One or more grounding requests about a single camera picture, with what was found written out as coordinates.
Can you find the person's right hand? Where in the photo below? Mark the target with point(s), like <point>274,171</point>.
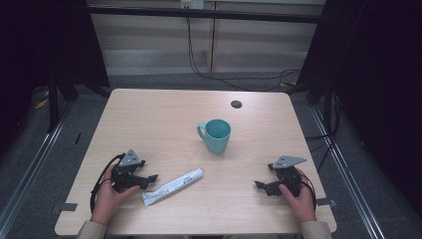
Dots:
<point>300,202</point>

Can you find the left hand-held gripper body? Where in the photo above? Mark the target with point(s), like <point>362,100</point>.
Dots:
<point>130,160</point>

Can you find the white toothpaste tube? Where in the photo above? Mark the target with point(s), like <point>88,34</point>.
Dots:
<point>172,187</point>

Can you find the grey tape strip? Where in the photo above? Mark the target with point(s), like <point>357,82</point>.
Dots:
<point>325,201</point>
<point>66,207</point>

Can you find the teal mug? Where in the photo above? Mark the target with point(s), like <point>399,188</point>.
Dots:
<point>216,139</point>

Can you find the dark curtain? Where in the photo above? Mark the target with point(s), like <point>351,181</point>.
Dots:
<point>381,83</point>
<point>40,40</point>

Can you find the black metal stand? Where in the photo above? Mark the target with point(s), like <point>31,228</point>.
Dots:
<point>328,99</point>
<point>53,99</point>

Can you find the white wall socket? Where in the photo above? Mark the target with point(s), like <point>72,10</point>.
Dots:
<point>192,4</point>

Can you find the yellow floor scrap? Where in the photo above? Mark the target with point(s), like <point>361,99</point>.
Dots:
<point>41,104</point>

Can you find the person's left hand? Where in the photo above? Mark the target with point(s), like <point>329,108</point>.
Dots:
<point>107,199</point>

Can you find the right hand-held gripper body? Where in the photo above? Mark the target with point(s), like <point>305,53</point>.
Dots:
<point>286,163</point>

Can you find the metal floor rail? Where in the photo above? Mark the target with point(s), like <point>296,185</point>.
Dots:
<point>36,159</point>
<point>348,186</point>

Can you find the black horizontal bar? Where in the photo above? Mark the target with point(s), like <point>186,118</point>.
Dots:
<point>205,14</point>

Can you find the round dark table grommet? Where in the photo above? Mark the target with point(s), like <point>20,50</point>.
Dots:
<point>236,104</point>

